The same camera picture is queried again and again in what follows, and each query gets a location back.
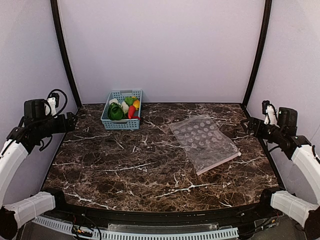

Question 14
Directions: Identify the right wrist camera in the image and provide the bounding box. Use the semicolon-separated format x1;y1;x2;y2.
262;100;278;125

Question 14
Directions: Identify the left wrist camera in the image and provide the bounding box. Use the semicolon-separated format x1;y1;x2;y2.
45;88;68;118

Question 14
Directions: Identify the white slotted cable duct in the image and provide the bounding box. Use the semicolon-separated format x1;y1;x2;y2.
32;216;239;240

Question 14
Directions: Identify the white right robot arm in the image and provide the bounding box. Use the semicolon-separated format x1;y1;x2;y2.
241;100;320;240

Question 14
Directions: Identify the green leafy vegetable toy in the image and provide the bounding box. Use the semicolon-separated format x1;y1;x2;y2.
124;96;137;107

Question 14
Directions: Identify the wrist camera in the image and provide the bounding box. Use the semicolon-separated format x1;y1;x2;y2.
262;100;278;125
45;88;68;118

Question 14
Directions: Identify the white garlic toy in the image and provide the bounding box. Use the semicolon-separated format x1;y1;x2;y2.
109;98;119;105

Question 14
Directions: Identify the black front table rail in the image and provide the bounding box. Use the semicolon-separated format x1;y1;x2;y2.
43;188;282;227

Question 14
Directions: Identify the light blue plastic basket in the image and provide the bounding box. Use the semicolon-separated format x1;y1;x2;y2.
100;89;143;131

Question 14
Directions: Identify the red chili pepper toy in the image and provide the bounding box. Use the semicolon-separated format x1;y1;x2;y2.
127;105;141;120

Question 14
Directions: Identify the green bok choy toy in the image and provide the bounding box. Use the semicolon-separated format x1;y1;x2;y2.
107;102;125;121

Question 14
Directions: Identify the clear zip top bag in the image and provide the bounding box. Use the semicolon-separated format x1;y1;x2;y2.
169;115;241;176

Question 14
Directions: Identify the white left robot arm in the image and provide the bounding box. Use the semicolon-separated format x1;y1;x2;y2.
0;99;77;240

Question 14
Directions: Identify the black left corner post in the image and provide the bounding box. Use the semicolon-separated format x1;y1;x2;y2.
50;0;82;110

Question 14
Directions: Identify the black corner post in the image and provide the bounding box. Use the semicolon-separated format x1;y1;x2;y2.
242;0;273;109
50;0;82;110

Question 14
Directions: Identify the black right corner post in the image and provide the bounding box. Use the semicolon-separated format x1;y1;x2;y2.
242;0;273;109

